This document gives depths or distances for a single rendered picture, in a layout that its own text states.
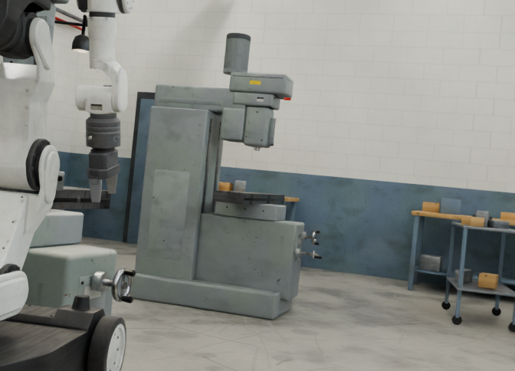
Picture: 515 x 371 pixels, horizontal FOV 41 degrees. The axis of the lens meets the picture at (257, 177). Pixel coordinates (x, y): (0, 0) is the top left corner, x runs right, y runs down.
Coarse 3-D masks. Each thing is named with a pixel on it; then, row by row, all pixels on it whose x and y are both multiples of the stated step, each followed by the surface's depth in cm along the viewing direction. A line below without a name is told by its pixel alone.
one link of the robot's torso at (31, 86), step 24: (48, 48) 177; (0, 72) 180; (24, 72) 180; (48, 72) 180; (0, 96) 178; (24, 96) 177; (48, 96) 186; (0, 120) 179; (24, 120) 178; (0, 144) 179; (24, 144) 179; (48, 144) 188; (0, 168) 179; (24, 168) 178
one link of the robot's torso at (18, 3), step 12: (0, 0) 158; (12, 0) 160; (24, 0) 166; (36, 0) 172; (48, 0) 179; (0, 12) 157; (12, 12) 161; (36, 12) 180; (0, 24) 157; (12, 24) 162; (0, 36) 160; (12, 36) 165; (0, 48) 166
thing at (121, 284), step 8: (104, 272) 239; (120, 272) 234; (128, 272) 235; (96, 280) 236; (104, 280) 238; (112, 280) 238; (120, 280) 235; (128, 280) 240; (96, 288) 237; (104, 288) 240; (112, 288) 231; (120, 288) 236; (128, 288) 240; (120, 296) 236
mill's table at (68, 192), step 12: (24, 192) 248; (36, 192) 255; (60, 192) 269; (72, 192) 276; (84, 192) 285; (60, 204) 269; (72, 204) 277; (84, 204) 286; (96, 204) 294; (108, 204) 303
